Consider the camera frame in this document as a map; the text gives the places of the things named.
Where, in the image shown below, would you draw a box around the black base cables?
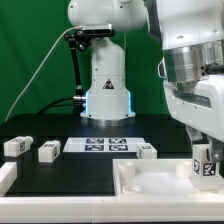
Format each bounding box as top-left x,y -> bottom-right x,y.
38,97 -> 83,115

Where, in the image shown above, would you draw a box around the grey camera cable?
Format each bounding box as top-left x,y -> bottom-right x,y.
4,25 -> 83,122

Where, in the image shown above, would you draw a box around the white tag sheet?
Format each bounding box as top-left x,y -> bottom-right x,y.
63,137 -> 145,153

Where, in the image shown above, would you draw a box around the white square table top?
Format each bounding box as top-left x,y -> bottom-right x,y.
113,159 -> 224,196

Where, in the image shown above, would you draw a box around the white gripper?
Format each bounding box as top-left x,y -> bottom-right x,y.
163,75 -> 224,163

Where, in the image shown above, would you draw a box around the white U-shaped fence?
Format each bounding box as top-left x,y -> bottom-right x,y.
0,162 -> 224,224

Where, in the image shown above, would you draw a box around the black camera stand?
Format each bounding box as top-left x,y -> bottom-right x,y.
64,33 -> 84,116

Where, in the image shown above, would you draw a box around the rear depth camera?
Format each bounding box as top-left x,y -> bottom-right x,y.
82,23 -> 112,36

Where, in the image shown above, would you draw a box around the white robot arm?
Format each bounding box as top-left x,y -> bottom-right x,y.
68,0 -> 224,163

